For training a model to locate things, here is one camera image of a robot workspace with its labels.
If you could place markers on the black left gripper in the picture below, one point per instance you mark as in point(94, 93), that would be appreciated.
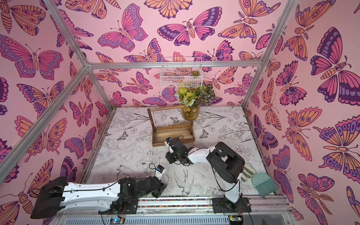
point(161, 189)

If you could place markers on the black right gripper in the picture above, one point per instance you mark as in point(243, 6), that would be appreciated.
point(173, 152)

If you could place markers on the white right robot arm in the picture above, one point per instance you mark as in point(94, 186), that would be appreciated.
point(227, 165)

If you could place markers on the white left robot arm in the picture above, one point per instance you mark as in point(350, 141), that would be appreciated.
point(59, 196)

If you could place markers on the wooden jewelry display stand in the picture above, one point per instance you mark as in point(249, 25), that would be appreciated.
point(161, 133)

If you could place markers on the artificial plant in gold pot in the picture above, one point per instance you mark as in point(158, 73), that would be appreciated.
point(193, 98)

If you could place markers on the small succulent in basket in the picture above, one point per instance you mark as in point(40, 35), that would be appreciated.
point(195, 73)

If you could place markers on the teal hand brush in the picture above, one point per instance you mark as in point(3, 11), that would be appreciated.
point(262, 182)

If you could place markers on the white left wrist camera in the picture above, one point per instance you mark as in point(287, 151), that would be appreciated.
point(159, 172)

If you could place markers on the white wire wall basket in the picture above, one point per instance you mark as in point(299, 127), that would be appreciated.
point(176, 72)

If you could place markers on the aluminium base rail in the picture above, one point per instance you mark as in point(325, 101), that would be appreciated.
point(273, 210)

